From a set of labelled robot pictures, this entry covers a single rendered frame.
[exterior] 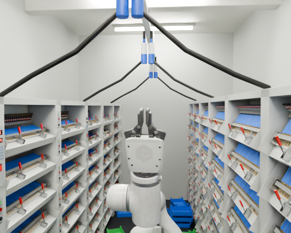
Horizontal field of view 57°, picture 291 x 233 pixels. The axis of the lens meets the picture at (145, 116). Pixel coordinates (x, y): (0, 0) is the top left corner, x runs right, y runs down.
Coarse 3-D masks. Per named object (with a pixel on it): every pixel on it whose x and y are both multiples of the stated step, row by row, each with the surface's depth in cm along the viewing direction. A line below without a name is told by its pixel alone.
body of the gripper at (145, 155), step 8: (144, 136) 72; (128, 144) 71; (136, 144) 70; (144, 144) 70; (152, 144) 70; (160, 144) 70; (128, 152) 71; (136, 152) 71; (144, 152) 71; (152, 152) 70; (160, 152) 70; (128, 160) 72; (136, 160) 72; (144, 160) 71; (152, 160) 71; (160, 160) 71; (136, 168) 72; (144, 168) 72; (152, 168) 72; (160, 168) 72
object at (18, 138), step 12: (12, 120) 163; (24, 120) 178; (36, 120) 188; (12, 132) 151; (24, 132) 159; (36, 132) 172; (48, 132) 186; (12, 144) 139; (24, 144) 146; (36, 144) 161
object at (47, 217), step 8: (40, 208) 190; (48, 208) 190; (32, 216) 176; (40, 216) 179; (48, 216) 187; (56, 216) 190; (24, 224) 165; (32, 224) 167; (40, 224) 174; (48, 224) 178; (16, 232) 155; (24, 232) 158; (32, 232) 164; (40, 232) 167
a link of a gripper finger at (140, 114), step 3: (141, 108) 71; (138, 111) 71; (141, 111) 69; (138, 114) 70; (141, 114) 69; (138, 117) 71; (141, 117) 70; (138, 120) 71; (141, 120) 70; (138, 123) 71; (141, 123) 70; (135, 126) 72; (141, 126) 71; (132, 129) 72; (135, 129) 72; (132, 132) 72; (135, 132) 72
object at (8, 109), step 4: (4, 108) 161; (8, 108) 165; (12, 108) 170; (16, 108) 174; (20, 108) 179; (24, 108) 184; (4, 112) 161; (8, 112) 165; (12, 112) 170; (16, 112) 174; (20, 112) 179; (24, 112) 184; (12, 156) 170
